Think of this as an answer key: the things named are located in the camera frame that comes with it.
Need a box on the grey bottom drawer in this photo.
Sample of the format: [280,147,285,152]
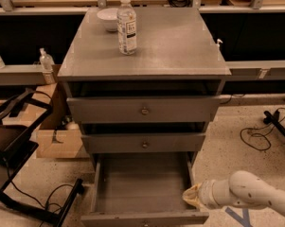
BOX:
[81,152,209,227]

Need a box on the grey drawer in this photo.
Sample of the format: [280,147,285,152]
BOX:
[81,133,205,153]
[67,96,219,124]
[81,152,209,227]

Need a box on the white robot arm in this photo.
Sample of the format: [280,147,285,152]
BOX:
[182,170,285,217]

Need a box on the grey middle drawer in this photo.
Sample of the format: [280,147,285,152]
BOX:
[81,133,205,153]

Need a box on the grey top drawer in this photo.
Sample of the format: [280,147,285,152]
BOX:
[67,96,219,124]

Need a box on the grey wooden drawer cabinet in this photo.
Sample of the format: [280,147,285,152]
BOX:
[57,6,232,172]

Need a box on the black stand base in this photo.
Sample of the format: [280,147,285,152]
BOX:
[263,110,285,137]

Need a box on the cardboard box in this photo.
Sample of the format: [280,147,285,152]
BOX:
[22,64,90,160]

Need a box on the small white pump bottle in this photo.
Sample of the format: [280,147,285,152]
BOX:
[216,39,223,49]

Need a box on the clear plastic water bottle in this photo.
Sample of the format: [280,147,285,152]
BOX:
[116,0,137,55]

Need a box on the black metal cart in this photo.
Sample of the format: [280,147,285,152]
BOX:
[0,88,84,227]

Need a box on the white ceramic bowl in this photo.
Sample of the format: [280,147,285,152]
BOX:
[97,8,117,32]

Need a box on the clear pump dispenser bottle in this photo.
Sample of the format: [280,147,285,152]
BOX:
[40,48,55,71]

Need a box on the black floor cable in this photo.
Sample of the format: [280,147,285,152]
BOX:
[239,106,285,152]

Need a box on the black cart cable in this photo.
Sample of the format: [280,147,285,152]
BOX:
[4,161,83,227]

